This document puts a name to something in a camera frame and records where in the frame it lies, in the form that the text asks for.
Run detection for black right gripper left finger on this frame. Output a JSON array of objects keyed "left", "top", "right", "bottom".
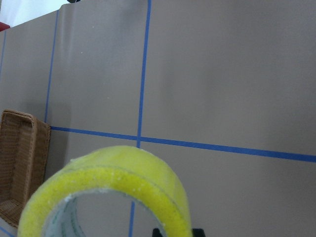
[{"left": 152, "top": 228, "right": 164, "bottom": 237}]

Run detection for brown wicker basket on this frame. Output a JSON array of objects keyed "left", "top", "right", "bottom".
[{"left": 0, "top": 110, "right": 50, "bottom": 228}]

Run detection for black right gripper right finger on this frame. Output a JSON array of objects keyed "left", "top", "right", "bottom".
[{"left": 192, "top": 228, "right": 205, "bottom": 237}]

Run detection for yellow packing tape roll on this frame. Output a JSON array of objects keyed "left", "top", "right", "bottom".
[{"left": 17, "top": 146, "right": 193, "bottom": 237}]

